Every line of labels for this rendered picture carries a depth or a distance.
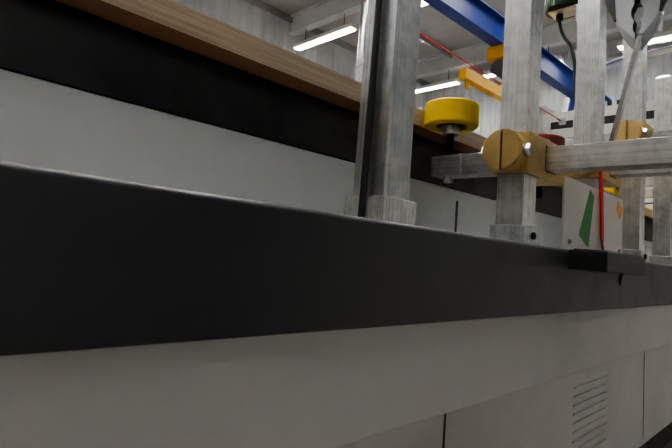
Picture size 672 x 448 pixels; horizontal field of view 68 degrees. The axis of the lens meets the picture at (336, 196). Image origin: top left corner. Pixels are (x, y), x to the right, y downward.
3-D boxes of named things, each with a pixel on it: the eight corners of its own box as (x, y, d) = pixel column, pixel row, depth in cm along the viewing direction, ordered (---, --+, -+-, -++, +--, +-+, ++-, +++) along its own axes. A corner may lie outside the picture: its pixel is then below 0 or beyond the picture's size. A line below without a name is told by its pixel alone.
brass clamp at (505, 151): (569, 185, 67) (570, 148, 67) (525, 168, 57) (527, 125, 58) (524, 187, 71) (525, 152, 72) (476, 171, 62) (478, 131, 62)
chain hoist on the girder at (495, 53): (519, 91, 591) (521, 51, 596) (505, 83, 568) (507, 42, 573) (499, 95, 610) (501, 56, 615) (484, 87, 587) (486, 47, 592)
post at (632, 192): (643, 275, 97) (647, 37, 102) (638, 275, 94) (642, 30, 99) (623, 274, 99) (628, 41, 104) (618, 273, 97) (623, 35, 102)
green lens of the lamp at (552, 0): (587, 13, 87) (588, 1, 87) (575, -1, 83) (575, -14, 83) (552, 22, 91) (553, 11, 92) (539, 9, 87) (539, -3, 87)
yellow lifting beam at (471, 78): (537, 123, 641) (538, 99, 645) (465, 86, 525) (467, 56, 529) (530, 124, 648) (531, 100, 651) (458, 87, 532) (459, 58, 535)
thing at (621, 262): (654, 288, 75) (654, 258, 76) (606, 288, 60) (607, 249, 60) (618, 285, 79) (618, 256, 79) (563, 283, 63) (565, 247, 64)
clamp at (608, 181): (622, 187, 85) (622, 158, 86) (595, 174, 76) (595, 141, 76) (586, 188, 89) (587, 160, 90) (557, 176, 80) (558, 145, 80)
